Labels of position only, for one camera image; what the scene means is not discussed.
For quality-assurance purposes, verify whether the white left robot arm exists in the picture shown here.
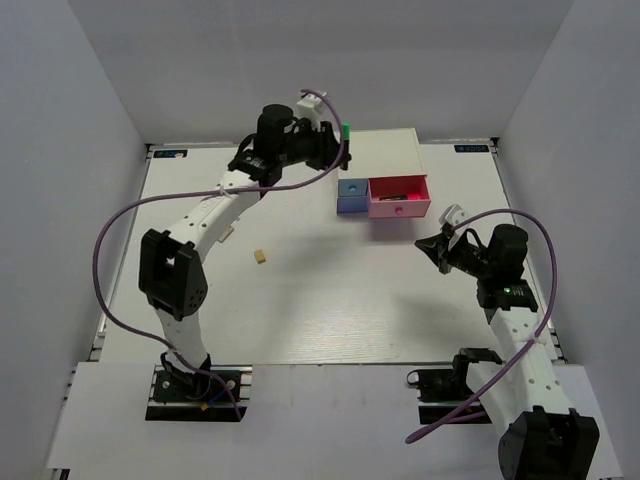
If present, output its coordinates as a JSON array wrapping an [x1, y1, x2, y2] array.
[[139, 93, 350, 399]]

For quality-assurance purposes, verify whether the light blue small drawer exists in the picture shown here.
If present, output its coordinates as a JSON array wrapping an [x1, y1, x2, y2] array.
[[338, 178, 369, 198]]

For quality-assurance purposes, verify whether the right blue table label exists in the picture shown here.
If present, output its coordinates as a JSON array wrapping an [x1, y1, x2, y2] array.
[[454, 144, 490, 153]]

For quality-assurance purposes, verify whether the pink highlighter marker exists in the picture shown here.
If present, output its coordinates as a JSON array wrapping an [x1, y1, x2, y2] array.
[[378, 194, 423, 202]]

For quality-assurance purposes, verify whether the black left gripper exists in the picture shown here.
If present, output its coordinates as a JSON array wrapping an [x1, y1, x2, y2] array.
[[278, 117, 353, 173]]

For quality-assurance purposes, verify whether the white drawer cabinet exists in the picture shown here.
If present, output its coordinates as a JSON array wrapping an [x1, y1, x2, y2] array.
[[338, 128, 426, 179]]

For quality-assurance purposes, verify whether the pink drawer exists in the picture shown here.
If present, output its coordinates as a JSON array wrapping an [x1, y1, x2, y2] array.
[[368, 175, 431, 219]]

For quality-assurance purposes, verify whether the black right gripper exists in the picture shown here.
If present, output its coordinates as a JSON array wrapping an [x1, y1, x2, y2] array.
[[416, 232, 496, 279]]

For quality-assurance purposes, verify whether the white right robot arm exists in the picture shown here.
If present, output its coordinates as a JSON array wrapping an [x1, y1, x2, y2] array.
[[415, 224, 600, 479]]

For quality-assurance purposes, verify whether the blue table label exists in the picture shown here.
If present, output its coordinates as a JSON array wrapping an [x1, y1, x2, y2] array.
[[153, 149, 188, 159], [454, 144, 490, 153]]

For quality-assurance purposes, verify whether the blue wide drawer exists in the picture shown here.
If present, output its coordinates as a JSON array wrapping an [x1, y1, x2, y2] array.
[[337, 196, 368, 215]]

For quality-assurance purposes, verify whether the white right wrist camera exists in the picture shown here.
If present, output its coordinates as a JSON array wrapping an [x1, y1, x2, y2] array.
[[439, 204, 468, 231]]

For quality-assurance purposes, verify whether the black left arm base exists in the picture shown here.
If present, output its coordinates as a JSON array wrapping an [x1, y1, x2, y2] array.
[[145, 365, 252, 423]]

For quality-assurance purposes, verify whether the left blue table label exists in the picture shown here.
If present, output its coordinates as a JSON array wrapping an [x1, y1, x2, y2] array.
[[153, 149, 188, 159]]

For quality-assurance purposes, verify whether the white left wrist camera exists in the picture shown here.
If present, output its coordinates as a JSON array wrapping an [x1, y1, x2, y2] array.
[[296, 91, 326, 125]]

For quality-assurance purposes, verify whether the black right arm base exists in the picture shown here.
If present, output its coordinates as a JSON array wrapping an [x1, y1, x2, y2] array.
[[406, 366, 472, 426]]

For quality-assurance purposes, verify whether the green highlighter marker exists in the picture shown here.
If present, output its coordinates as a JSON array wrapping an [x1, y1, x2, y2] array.
[[342, 122, 350, 143]]

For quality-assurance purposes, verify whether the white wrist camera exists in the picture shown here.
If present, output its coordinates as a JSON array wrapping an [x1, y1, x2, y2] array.
[[296, 91, 326, 125], [439, 204, 468, 231]]

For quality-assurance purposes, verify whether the tan eraser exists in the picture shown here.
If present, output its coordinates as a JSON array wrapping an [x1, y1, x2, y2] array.
[[254, 250, 266, 264]]

